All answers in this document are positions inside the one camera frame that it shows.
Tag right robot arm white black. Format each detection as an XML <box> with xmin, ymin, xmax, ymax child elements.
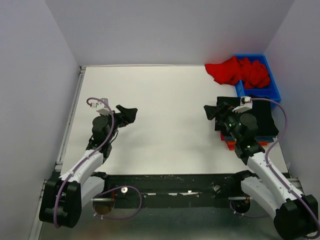
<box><xmin>204</xmin><ymin>96</ymin><xmax>320</xmax><ymax>240</ymax></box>

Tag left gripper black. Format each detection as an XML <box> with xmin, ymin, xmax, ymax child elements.
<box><xmin>100</xmin><ymin>104</ymin><xmax>137</xmax><ymax>143</ymax></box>

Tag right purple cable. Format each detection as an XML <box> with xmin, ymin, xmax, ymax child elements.
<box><xmin>229</xmin><ymin>97</ymin><xmax>319</xmax><ymax>238</ymax></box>

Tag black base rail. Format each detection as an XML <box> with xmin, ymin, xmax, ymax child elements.
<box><xmin>92</xmin><ymin>170</ymin><xmax>256</xmax><ymax>209</ymax></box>

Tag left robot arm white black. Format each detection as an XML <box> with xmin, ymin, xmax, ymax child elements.
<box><xmin>38</xmin><ymin>102</ymin><xmax>138</xmax><ymax>228</ymax></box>

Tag right aluminium extrusion rail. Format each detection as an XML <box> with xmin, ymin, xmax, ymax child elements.
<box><xmin>281</xmin><ymin>172</ymin><xmax>304</xmax><ymax>196</ymax></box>

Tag purple cable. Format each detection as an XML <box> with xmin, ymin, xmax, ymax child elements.
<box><xmin>229</xmin><ymin>97</ymin><xmax>319</xmax><ymax>238</ymax></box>
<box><xmin>53</xmin><ymin>97</ymin><xmax>143</xmax><ymax>229</ymax></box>

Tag red t shirt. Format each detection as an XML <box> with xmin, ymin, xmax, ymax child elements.
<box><xmin>220</xmin><ymin>132</ymin><xmax>225</xmax><ymax>141</ymax></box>
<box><xmin>204</xmin><ymin>56</ymin><xmax>271</xmax><ymax>89</ymax></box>

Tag side aluminium table rail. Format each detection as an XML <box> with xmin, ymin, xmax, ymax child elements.
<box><xmin>54</xmin><ymin>66</ymin><xmax>87</xmax><ymax>172</ymax></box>

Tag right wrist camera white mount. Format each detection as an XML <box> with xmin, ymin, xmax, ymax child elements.
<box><xmin>232</xmin><ymin>96</ymin><xmax>253</xmax><ymax>113</ymax></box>

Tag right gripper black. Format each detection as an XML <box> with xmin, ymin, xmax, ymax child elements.
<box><xmin>204</xmin><ymin>101</ymin><xmax>245</xmax><ymax>142</ymax></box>

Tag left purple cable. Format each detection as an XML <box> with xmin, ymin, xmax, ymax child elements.
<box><xmin>53</xmin><ymin>97</ymin><xmax>143</xmax><ymax>229</ymax></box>

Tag blue plastic bin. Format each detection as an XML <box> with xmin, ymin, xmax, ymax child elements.
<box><xmin>235</xmin><ymin>54</ymin><xmax>281</xmax><ymax>103</ymax></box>

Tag red folded t shirt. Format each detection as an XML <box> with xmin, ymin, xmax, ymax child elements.
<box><xmin>220</xmin><ymin>132</ymin><xmax>225</xmax><ymax>141</ymax></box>

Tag black folded t shirt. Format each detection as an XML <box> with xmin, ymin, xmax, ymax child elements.
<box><xmin>216</xmin><ymin>96</ymin><xmax>279</xmax><ymax>138</ymax></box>

